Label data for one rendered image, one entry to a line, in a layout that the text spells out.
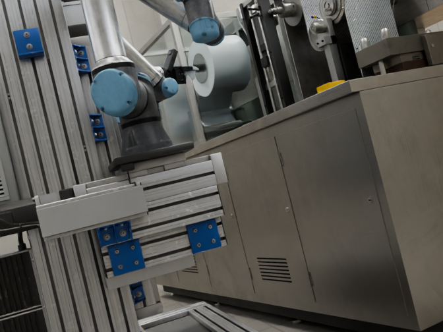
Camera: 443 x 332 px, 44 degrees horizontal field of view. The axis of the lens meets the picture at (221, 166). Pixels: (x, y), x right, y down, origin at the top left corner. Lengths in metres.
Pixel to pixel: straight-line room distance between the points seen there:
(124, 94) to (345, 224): 0.91
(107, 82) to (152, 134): 0.21
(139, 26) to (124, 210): 4.12
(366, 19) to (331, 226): 0.81
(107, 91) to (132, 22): 3.99
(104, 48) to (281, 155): 0.93
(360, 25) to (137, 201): 1.19
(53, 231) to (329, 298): 1.14
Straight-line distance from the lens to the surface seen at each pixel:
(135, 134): 1.56
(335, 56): 2.19
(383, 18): 2.30
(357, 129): 1.79
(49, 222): 1.40
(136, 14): 5.46
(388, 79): 1.86
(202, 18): 1.45
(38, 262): 1.72
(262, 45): 2.44
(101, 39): 1.50
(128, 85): 1.43
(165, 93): 2.25
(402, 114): 1.86
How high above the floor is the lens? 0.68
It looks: 2 degrees up
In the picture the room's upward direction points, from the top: 14 degrees counter-clockwise
